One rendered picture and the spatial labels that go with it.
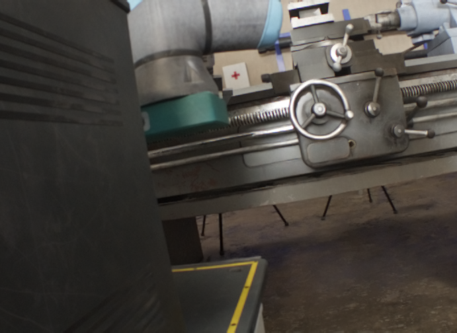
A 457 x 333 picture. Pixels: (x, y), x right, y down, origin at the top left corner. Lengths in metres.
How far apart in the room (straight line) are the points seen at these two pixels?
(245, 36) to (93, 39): 0.44
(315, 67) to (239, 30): 0.54
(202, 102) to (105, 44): 0.28
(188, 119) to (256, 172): 0.79
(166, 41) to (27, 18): 0.44
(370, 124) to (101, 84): 1.02
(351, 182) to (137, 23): 0.87
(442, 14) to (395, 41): 3.24
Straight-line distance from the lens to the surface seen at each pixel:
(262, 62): 4.77
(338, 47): 1.19
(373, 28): 1.50
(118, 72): 0.44
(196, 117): 0.66
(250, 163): 1.42
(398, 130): 1.24
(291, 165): 1.41
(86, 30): 0.40
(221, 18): 0.76
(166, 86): 0.67
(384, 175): 1.28
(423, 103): 1.20
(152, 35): 0.72
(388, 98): 1.29
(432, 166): 1.34
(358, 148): 1.26
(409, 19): 1.77
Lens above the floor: 0.60
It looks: 2 degrees down
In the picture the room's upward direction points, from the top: 10 degrees counter-clockwise
